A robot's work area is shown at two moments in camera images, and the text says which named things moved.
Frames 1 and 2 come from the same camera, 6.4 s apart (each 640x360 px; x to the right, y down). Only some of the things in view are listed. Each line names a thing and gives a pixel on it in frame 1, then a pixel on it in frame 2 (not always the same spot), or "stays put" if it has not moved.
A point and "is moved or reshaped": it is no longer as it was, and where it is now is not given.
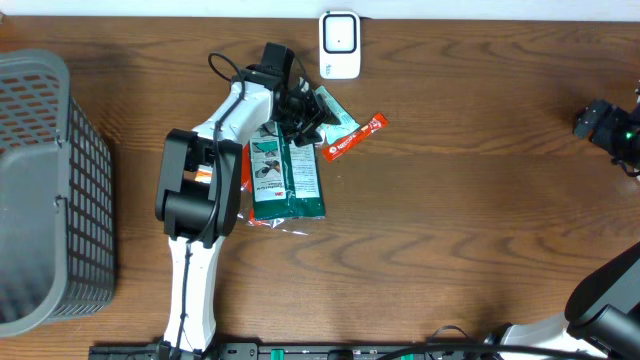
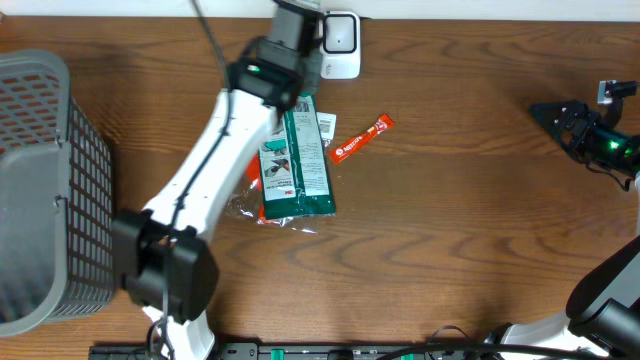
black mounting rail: x=298 y=351 stays put
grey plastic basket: x=57 y=204 stays put
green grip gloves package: x=286 y=179 stays put
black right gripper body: x=594 y=121 -> x=582 y=130
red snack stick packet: x=331 y=150 is moved or reshaped
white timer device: x=340 y=44 stays put
